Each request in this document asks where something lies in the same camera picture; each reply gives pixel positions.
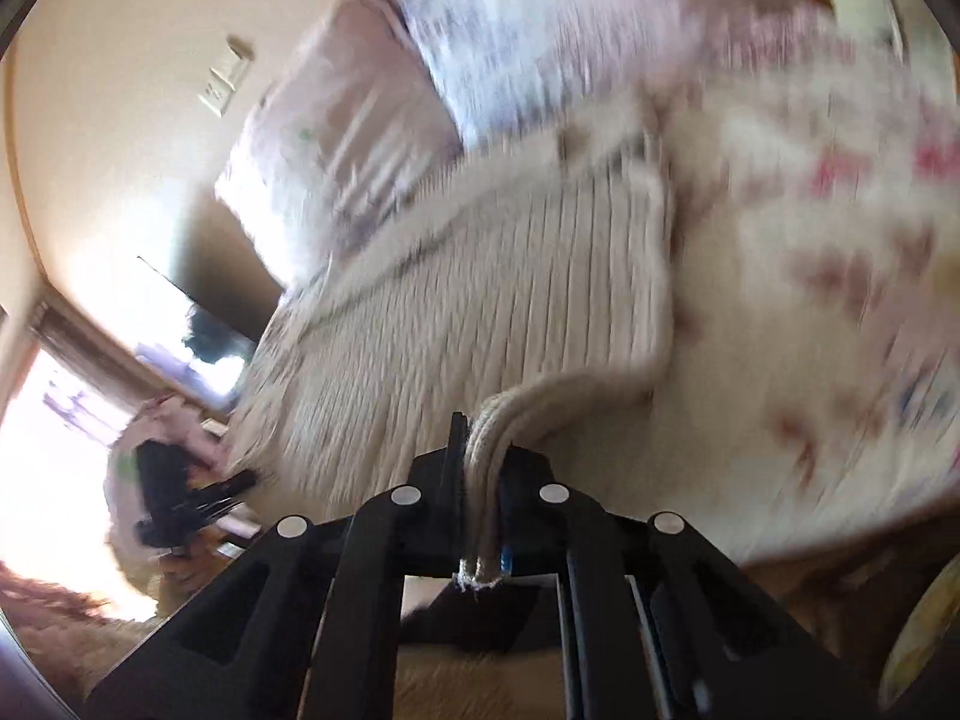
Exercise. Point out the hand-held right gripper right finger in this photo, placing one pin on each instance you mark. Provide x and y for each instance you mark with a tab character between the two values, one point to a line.
525	480

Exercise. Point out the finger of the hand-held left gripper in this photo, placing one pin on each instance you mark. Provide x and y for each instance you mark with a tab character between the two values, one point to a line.
225	495

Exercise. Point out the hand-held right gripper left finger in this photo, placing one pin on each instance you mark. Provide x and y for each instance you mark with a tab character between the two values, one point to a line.
450	480

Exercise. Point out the white ribbed striped garment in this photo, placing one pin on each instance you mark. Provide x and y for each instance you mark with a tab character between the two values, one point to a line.
487	300

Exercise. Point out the bright window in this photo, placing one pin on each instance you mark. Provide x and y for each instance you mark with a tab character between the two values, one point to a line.
52	487

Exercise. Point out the dark flat screen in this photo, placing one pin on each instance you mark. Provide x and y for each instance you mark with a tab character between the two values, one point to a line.
214	330

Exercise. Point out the white floral printed blanket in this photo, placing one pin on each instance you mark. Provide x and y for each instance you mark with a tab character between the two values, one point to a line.
810	255

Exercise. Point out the pale yellow round object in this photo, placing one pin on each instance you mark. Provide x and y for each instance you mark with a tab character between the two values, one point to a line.
926	637

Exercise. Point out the beige wall switch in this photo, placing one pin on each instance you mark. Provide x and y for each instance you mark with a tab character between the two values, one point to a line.
223	79

